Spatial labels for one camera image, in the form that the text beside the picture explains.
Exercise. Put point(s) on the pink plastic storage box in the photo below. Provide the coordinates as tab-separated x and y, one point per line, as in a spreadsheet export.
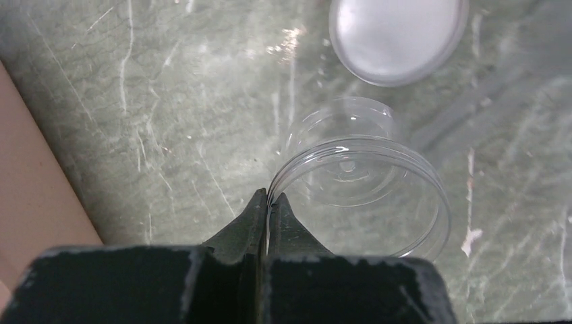
39	208

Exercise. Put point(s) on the clear plastic jar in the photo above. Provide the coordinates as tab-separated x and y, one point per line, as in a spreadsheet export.
353	181

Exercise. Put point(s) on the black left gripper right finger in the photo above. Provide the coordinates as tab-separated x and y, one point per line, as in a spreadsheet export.
326	288

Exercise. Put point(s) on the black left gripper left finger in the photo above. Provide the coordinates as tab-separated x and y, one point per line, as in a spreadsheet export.
213	282

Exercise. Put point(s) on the white jar lid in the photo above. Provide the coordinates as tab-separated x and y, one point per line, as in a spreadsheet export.
395	43

